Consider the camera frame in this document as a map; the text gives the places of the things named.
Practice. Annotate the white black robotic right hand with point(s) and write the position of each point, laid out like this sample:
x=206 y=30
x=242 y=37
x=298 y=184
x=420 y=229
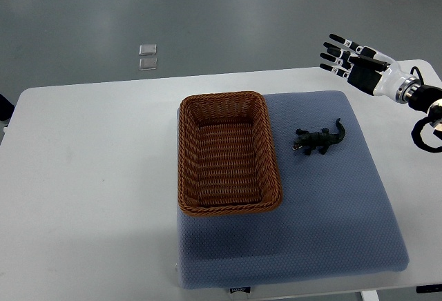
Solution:
x=367 y=69

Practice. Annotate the dark toy crocodile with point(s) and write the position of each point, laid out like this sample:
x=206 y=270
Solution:
x=320 y=141

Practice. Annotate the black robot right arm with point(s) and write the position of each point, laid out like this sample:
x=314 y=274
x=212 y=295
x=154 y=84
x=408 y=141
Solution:
x=426 y=99

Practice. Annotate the brown wicker basket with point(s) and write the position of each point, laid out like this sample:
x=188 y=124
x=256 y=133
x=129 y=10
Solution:
x=226 y=159

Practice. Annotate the blue grey cushion mat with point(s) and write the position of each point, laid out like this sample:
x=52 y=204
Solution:
x=335 y=218

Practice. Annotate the upper floor outlet plate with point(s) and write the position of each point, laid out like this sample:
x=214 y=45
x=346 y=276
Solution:
x=147 y=49

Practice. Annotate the white table leg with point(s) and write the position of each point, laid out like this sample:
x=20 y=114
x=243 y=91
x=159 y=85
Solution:
x=369 y=295

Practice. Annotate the black table control panel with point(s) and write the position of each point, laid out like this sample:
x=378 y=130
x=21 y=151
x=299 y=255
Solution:
x=433 y=288

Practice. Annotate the black object at left edge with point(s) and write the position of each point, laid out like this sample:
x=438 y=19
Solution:
x=6 y=109

